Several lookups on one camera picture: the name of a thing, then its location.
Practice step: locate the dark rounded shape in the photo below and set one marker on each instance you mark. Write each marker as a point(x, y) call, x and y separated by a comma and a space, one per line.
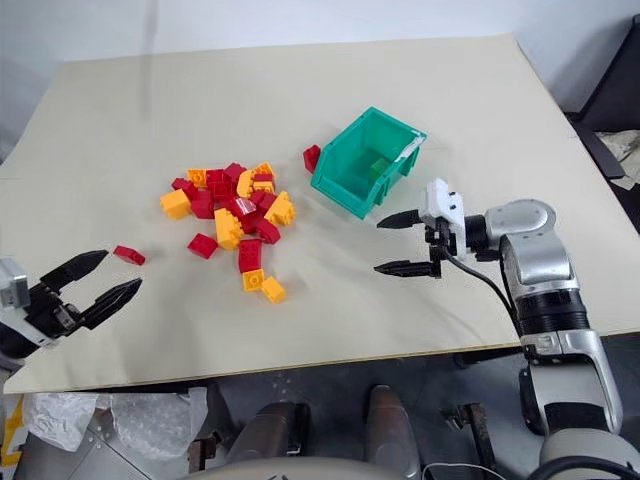
point(270, 432)
point(390, 435)

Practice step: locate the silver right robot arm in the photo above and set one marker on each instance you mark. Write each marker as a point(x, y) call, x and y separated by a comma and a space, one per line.
point(542, 260)

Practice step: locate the teal plastic bin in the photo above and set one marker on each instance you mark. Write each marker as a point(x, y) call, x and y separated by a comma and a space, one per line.
point(345, 180)

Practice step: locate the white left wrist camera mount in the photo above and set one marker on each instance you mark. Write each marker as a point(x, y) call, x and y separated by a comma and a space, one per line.
point(12, 285)

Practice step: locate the green toy block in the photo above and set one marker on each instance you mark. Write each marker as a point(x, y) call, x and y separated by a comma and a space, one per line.
point(380, 167)

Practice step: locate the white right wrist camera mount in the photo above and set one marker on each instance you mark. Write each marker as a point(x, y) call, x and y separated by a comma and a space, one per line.
point(445, 202)

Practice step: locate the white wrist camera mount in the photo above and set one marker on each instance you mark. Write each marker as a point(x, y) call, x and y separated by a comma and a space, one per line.
point(445, 202)
point(12, 285)

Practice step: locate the red toy block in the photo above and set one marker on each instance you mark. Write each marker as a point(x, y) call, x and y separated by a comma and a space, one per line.
point(242, 206)
point(235, 171)
point(264, 201)
point(129, 255)
point(311, 157)
point(202, 246)
point(268, 231)
point(219, 182)
point(249, 222)
point(181, 184)
point(202, 205)
point(250, 255)

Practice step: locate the yellow toy block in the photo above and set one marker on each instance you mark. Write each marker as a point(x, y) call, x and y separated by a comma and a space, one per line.
point(175, 205)
point(244, 184)
point(227, 230)
point(281, 210)
point(253, 281)
point(265, 176)
point(274, 290)
point(197, 177)

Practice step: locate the rusty metal bracket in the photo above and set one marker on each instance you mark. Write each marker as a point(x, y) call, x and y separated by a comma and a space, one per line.
point(475, 430)
point(202, 450)

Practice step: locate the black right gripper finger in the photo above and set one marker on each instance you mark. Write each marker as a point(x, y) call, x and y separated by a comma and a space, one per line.
point(405, 269)
point(402, 220)

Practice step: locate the clear plastic bag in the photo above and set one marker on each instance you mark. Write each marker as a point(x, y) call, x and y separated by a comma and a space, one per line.
point(145, 420)

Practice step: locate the black chair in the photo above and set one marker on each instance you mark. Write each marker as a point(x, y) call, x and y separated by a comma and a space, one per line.
point(612, 100)

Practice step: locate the yellow plastic object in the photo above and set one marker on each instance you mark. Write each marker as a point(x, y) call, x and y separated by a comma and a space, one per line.
point(10, 430)

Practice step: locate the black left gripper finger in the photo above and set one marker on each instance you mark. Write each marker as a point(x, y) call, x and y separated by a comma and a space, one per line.
point(112, 300)
point(75, 267)

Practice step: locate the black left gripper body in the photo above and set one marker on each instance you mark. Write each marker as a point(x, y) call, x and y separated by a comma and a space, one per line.
point(50, 312)

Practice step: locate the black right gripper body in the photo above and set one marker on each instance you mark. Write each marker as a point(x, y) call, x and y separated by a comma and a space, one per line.
point(444, 240)

